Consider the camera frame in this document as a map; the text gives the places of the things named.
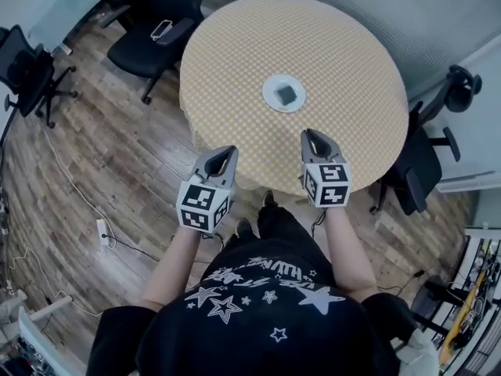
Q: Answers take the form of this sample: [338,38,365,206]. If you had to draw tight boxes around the yellow checkered tablecloth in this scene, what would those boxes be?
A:
[178,0,410,194]

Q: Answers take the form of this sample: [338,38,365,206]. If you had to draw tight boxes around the black mesh office chair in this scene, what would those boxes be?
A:
[0,23,80,129]

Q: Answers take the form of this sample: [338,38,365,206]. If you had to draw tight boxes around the black star-print shirt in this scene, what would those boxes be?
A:
[88,236,422,376]

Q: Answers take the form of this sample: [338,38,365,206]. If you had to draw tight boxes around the white phone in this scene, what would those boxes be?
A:
[150,19,174,41]

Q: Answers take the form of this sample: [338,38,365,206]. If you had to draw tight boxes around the cluttered storage shelf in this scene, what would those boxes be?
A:
[430,225,501,370]

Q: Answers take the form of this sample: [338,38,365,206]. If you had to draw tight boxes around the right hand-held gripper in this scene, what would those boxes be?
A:
[299,128,352,210]

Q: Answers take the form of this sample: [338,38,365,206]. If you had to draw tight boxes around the thin white floor cable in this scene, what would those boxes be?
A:
[6,244,97,317]

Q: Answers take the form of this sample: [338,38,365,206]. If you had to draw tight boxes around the black floor cable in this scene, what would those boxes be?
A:
[102,231,160,262]

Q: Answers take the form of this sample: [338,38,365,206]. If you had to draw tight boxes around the white power strip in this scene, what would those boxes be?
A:
[96,218,111,247]

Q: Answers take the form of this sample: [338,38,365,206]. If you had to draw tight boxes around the person's right forearm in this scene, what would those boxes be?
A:
[322,204,380,304]

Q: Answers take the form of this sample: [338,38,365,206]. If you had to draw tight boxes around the black office chair with headrest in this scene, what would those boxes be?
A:
[369,63,484,216]

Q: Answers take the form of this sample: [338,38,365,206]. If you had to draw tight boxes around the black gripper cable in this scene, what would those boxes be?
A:
[200,230,227,251]
[310,207,328,235]

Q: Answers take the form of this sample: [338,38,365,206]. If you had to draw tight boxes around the white round plate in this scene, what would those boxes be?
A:
[260,74,308,114]

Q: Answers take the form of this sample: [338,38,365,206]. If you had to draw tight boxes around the small dark grey square item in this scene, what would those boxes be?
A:
[273,85,297,107]

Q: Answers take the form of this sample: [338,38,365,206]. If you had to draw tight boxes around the black trousers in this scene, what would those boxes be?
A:
[222,203,312,252]

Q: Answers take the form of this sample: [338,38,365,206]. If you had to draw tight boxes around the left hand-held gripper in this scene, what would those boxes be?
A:
[175,145,240,237]

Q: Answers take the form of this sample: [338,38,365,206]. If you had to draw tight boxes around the white desk leg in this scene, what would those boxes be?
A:
[28,294,74,323]

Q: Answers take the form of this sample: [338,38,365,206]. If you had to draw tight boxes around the person's left forearm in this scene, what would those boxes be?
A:
[139,224,215,313]

